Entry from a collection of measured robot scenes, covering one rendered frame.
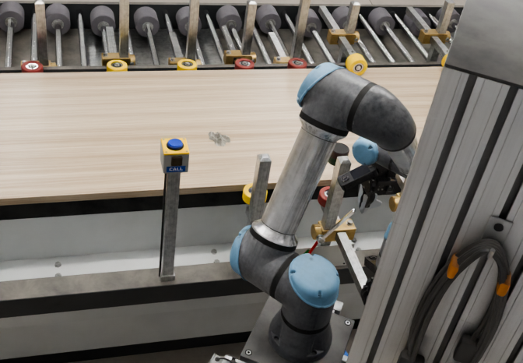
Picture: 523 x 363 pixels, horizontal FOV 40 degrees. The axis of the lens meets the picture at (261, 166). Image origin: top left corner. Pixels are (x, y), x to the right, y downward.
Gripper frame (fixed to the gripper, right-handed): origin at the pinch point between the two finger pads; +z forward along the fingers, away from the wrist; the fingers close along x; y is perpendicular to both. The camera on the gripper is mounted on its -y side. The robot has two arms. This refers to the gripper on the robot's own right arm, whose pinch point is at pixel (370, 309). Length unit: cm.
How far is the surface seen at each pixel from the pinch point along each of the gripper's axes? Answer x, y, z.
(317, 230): -7.7, -29.8, -3.9
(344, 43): 34, -132, -14
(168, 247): -55, -30, -2
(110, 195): -71, -50, -6
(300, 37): 16, -139, -13
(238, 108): -20, -94, -8
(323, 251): -4.5, -28.9, 4.7
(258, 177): -30, -30, -28
